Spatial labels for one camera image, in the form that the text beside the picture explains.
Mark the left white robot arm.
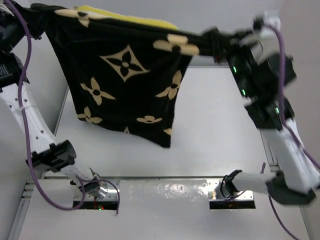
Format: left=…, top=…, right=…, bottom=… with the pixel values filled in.
left=0, top=3, right=104, bottom=199

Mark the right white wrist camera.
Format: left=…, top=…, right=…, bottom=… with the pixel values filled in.
left=240, top=10, right=281, bottom=62

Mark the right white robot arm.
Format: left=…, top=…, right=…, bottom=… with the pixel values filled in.
left=209, top=29, right=320, bottom=206

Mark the left aluminium frame rail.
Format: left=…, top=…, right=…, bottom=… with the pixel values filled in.
left=8, top=180, right=35, bottom=240

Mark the cream pillow with yellow edge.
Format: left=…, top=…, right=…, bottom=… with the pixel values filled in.
left=74, top=5, right=178, bottom=30

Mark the metal base plate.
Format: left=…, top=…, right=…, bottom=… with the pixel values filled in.
left=206, top=178, right=254, bottom=202
left=74, top=180, right=120, bottom=202

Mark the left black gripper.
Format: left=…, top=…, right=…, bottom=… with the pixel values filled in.
left=0, top=0, right=50, bottom=55

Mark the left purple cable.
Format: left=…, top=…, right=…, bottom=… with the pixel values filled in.
left=3, top=0, right=121, bottom=216

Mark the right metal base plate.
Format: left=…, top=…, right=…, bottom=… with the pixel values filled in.
left=206, top=178, right=254, bottom=202

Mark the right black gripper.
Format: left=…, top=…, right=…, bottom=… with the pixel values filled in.
left=212, top=27, right=262, bottom=98

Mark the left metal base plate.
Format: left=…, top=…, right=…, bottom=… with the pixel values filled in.
left=74, top=180, right=120, bottom=202

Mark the black floral plush pillowcase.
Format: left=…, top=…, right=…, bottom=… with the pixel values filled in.
left=29, top=3, right=214, bottom=148

